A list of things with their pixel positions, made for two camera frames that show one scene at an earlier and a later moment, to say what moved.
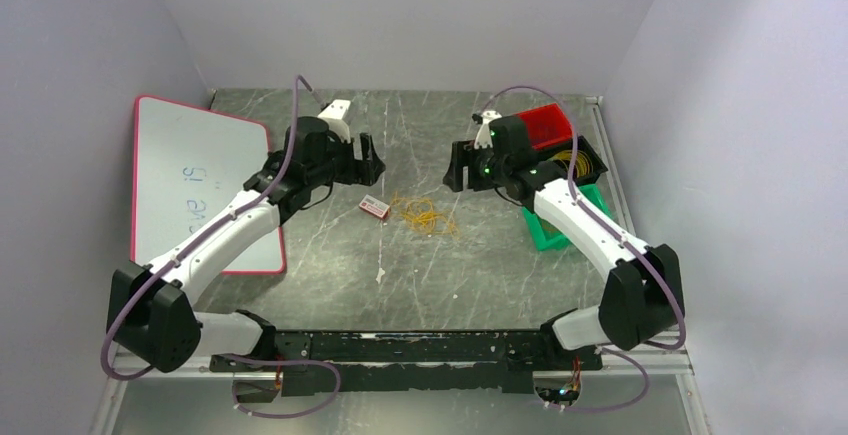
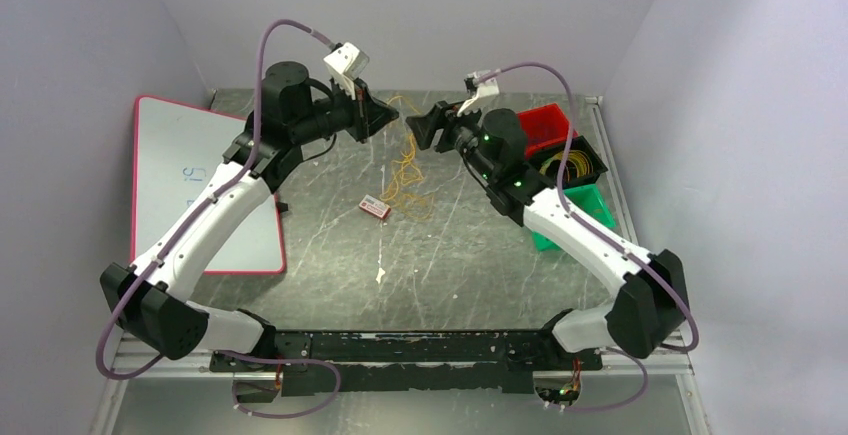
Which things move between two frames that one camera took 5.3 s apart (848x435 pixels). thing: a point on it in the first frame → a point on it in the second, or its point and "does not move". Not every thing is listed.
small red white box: x=375 y=206 does not move
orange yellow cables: x=420 y=215 → x=407 y=189
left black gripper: x=357 y=171 → x=370 y=114
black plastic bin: x=598 y=168 does not move
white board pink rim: x=188 y=165 does not move
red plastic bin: x=547 y=125 does not move
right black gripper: x=464 y=154 → x=425 y=126
